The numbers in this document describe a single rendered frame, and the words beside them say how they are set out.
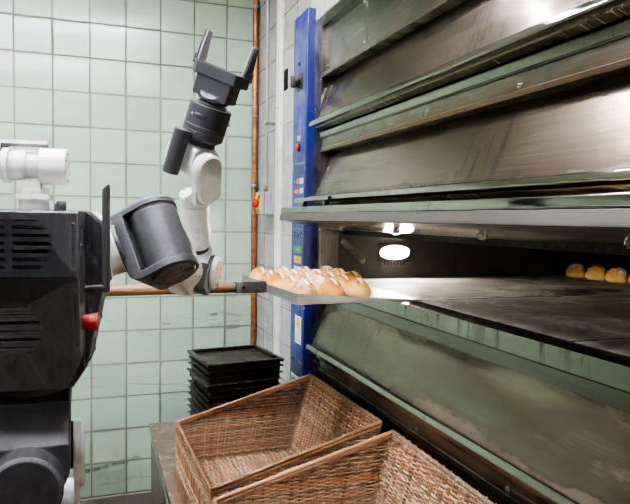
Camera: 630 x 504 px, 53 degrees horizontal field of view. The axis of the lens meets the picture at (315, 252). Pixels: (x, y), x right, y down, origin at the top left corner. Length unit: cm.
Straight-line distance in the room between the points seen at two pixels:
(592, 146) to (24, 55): 248
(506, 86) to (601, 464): 70
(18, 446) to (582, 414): 92
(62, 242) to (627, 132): 87
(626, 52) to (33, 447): 110
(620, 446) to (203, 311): 227
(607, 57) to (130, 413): 257
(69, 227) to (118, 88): 206
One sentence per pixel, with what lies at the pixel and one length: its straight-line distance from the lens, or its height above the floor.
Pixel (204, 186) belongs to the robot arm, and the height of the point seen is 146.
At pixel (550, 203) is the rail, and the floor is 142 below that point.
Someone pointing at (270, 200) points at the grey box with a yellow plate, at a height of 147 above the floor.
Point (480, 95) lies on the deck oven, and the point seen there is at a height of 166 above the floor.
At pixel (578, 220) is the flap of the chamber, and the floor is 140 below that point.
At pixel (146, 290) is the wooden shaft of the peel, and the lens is 175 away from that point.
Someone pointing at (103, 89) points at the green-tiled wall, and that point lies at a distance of 305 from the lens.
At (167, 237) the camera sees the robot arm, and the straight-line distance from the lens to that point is 115.
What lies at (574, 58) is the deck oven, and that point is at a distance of 118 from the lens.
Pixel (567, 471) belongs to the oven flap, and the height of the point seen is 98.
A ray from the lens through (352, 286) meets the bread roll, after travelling 167.
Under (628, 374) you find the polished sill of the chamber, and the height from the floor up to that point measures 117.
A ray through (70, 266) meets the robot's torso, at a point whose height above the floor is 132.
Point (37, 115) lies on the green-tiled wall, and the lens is 303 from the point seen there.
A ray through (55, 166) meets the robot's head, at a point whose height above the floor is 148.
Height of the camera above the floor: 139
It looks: 3 degrees down
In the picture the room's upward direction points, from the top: 1 degrees clockwise
